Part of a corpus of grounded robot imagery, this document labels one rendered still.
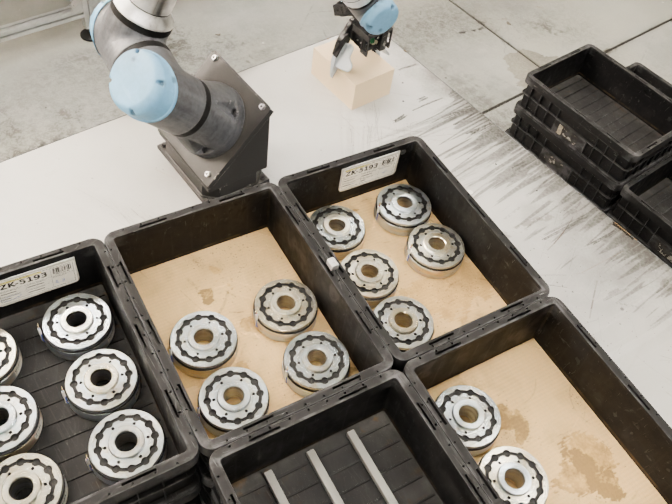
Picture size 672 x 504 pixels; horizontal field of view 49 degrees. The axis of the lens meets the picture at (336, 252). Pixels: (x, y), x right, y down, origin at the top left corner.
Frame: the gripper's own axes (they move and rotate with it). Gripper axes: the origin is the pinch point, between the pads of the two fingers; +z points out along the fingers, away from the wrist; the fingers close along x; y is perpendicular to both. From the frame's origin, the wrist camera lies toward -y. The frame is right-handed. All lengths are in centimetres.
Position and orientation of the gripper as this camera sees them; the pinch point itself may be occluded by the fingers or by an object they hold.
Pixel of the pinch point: (352, 66)
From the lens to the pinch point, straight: 181.6
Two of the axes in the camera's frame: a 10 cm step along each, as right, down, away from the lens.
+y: 6.2, 6.6, -4.3
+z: -1.2, 6.2, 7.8
